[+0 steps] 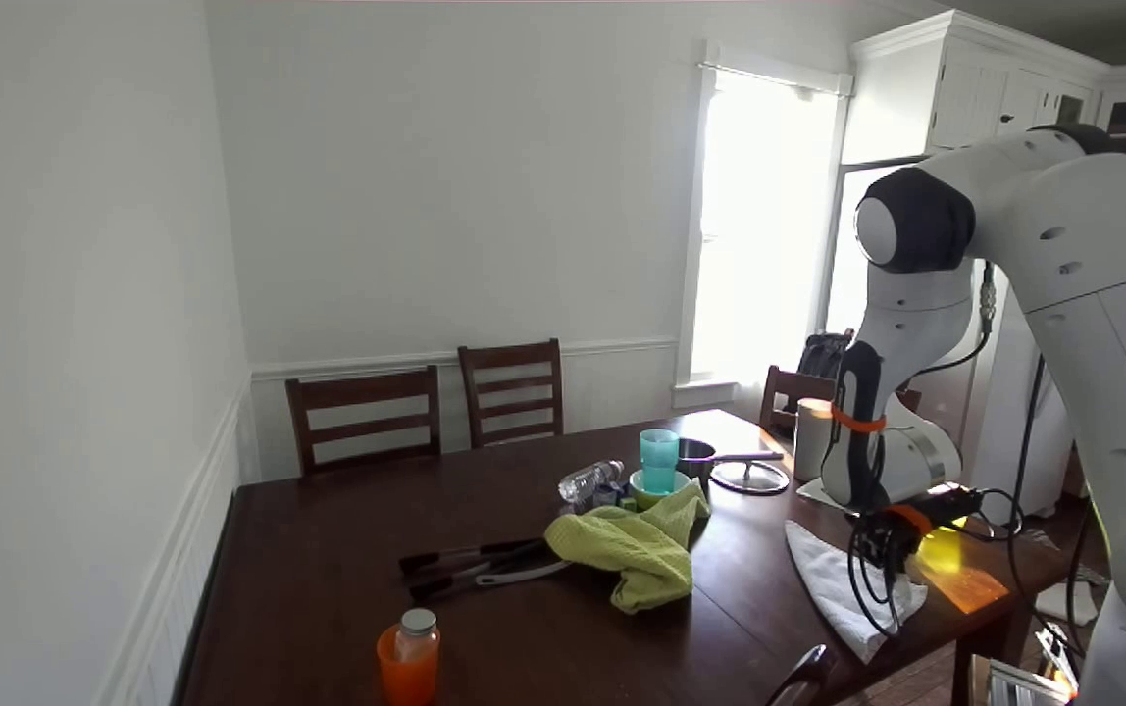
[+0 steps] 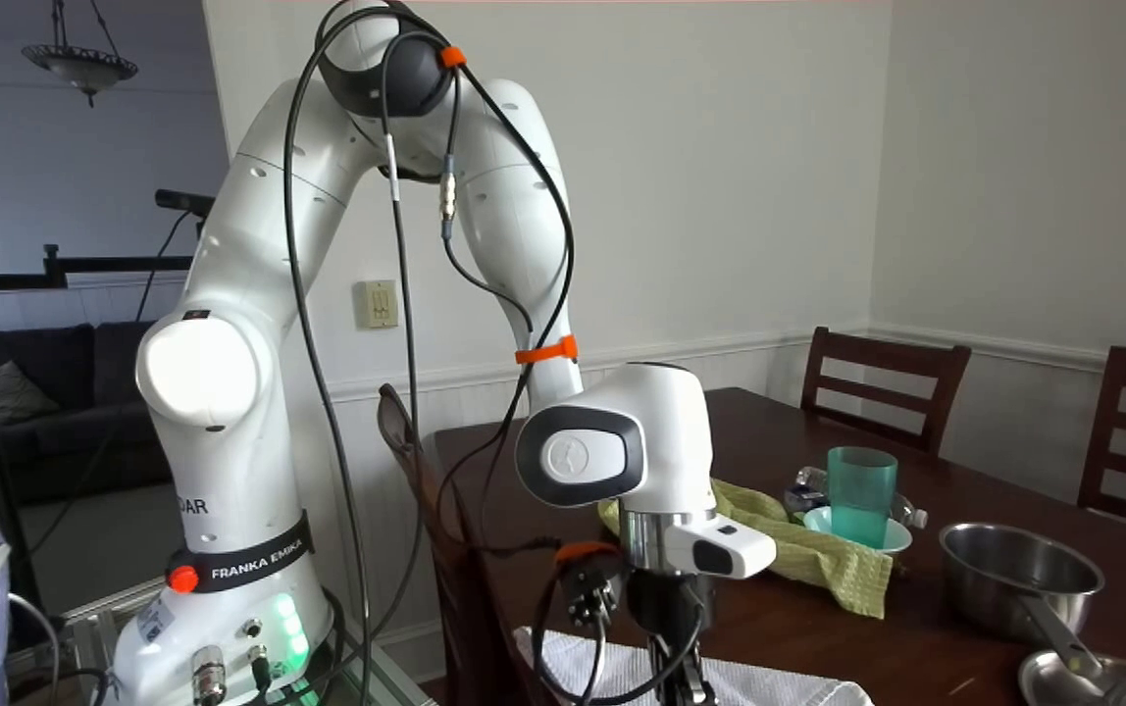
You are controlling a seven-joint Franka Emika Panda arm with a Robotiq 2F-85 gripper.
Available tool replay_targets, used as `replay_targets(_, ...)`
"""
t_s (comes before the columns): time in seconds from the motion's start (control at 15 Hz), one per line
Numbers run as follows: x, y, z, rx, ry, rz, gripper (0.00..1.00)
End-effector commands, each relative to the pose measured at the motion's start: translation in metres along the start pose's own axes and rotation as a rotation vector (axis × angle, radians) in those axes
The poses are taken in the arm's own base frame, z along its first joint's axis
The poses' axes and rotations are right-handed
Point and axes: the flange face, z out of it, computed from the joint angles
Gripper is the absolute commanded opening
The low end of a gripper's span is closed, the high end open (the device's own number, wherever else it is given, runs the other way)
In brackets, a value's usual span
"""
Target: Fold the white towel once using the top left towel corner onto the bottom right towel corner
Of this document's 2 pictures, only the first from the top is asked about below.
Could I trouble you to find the black frying pan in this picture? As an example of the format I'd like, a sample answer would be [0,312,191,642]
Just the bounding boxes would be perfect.
[677,436,797,502]

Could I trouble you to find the black cable loop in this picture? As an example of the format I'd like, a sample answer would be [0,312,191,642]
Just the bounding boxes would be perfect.
[841,515,936,642]

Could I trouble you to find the orange bottle with white cap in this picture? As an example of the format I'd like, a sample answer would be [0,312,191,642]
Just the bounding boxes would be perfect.
[373,603,444,706]

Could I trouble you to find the white waffle-weave towel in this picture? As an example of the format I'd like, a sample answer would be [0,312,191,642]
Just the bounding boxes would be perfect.
[783,519,936,667]

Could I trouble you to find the white tall cabinet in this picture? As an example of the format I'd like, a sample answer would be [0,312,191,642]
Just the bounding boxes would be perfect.
[826,8,1126,522]

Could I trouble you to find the light green cloth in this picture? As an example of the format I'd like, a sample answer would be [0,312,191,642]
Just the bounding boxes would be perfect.
[543,483,711,620]

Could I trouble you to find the teal plastic cup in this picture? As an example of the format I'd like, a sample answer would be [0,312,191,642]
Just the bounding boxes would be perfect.
[636,423,686,497]

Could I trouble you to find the black kitchen tongs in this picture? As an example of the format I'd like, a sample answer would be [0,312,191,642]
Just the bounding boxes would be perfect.
[393,532,569,608]

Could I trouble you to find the silver metal kitchen item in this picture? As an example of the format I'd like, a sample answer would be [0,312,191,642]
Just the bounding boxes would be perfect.
[554,455,632,515]

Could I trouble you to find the teal bowl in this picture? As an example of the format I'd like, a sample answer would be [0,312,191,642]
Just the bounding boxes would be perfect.
[626,466,699,512]

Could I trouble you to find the black bag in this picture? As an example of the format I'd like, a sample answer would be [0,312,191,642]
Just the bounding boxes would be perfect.
[797,325,856,387]

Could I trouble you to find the yellow small object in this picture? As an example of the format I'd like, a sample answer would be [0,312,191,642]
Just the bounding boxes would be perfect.
[913,522,975,581]

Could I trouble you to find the brown wooden slat-back chair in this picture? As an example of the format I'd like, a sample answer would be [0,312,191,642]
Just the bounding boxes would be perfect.
[284,361,444,479]
[457,338,569,455]
[758,364,849,449]

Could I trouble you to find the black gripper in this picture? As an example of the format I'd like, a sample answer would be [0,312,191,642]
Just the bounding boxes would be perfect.
[866,483,984,551]

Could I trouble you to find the bright window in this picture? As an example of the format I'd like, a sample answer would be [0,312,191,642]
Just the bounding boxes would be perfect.
[681,50,849,391]

